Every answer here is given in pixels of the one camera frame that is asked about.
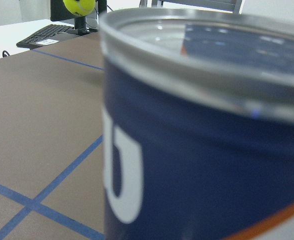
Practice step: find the white blue tennis ball can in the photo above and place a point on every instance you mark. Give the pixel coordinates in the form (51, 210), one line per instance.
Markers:
(198, 125)

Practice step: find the yellow tennis ball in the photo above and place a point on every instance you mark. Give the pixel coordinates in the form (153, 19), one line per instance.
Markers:
(80, 8)

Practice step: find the black computer monitor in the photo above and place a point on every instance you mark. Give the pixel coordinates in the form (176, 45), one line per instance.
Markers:
(58, 12)

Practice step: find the black keyboard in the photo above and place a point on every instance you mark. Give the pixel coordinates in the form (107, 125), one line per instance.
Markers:
(47, 32)

